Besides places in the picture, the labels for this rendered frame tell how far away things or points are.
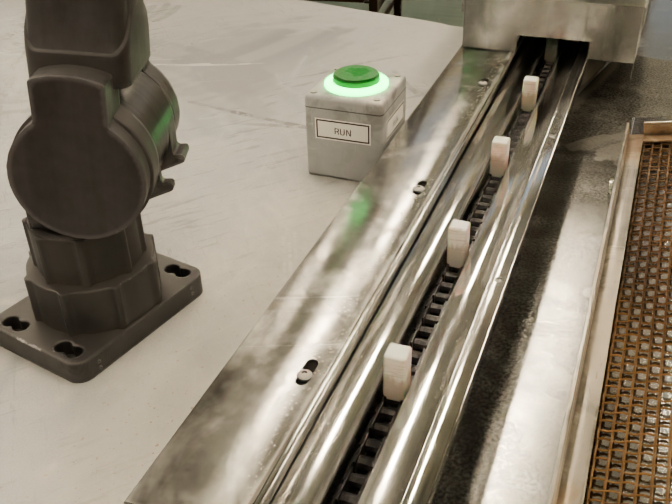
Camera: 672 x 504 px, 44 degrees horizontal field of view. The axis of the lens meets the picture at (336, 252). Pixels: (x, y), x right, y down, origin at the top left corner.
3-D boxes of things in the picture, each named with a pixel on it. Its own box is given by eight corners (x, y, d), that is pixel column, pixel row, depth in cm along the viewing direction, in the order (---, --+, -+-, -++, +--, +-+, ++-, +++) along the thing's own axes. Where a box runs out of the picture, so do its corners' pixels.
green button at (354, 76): (342, 79, 73) (342, 62, 72) (385, 84, 72) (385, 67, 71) (326, 96, 70) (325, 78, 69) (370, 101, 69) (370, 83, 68)
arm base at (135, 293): (122, 255, 63) (-9, 341, 54) (102, 160, 58) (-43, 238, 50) (208, 289, 59) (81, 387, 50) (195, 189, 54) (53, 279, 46)
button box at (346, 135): (336, 170, 81) (333, 62, 75) (413, 182, 78) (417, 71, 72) (304, 210, 74) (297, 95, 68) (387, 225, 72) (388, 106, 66)
